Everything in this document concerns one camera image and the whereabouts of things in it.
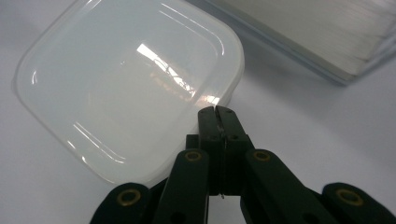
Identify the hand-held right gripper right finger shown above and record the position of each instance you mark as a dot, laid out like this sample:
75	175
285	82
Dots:
235	146

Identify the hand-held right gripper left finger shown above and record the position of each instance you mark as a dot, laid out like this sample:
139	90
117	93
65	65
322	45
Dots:
210	149

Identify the white plastic container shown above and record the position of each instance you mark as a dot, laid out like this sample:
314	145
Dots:
124	93

